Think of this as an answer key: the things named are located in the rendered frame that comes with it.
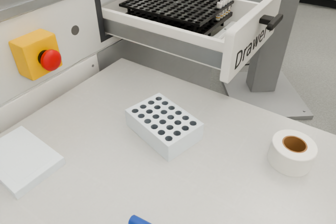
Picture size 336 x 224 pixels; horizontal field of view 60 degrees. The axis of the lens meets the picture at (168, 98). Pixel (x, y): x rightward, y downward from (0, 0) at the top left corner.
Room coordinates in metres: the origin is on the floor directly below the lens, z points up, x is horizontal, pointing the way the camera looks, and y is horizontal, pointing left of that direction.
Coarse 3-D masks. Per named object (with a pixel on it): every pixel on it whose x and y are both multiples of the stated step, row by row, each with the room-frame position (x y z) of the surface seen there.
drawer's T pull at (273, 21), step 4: (264, 16) 0.59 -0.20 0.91; (268, 16) 0.59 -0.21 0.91; (272, 16) 0.59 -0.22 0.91; (276, 16) 0.58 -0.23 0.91; (280, 16) 0.59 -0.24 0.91; (260, 20) 0.58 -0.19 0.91; (264, 20) 0.57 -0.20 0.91; (268, 20) 0.57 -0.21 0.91; (272, 20) 0.56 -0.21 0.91; (276, 20) 0.56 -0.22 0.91; (280, 20) 0.59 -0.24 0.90; (268, 24) 0.55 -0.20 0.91; (272, 24) 0.54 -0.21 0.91; (276, 24) 0.56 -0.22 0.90; (268, 28) 0.54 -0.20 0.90; (272, 28) 0.54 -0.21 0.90
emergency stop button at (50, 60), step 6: (42, 54) 0.46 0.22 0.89; (48, 54) 0.46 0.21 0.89; (54, 54) 0.47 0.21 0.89; (42, 60) 0.45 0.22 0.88; (48, 60) 0.45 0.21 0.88; (54, 60) 0.46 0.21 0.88; (60, 60) 0.47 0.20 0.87; (42, 66) 0.45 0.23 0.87; (48, 66) 0.45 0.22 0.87; (54, 66) 0.46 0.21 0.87
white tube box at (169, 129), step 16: (160, 96) 0.46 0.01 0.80; (128, 112) 0.41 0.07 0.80; (144, 112) 0.41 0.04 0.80; (160, 112) 0.42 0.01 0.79; (176, 112) 0.42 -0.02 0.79; (144, 128) 0.37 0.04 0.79; (160, 128) 0.37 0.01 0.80; (176, 128) 0.37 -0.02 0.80; (192, 128) 0.37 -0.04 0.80; (160, 144) 0.34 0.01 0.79; (176, 144) 0.34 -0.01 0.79; (192, 144) 0.36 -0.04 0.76
